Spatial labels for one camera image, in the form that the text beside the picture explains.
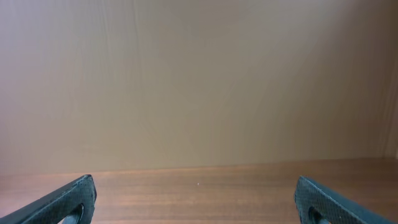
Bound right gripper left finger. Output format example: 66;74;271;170
1;174;97;224

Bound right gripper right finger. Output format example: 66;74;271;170
294;176;393;224

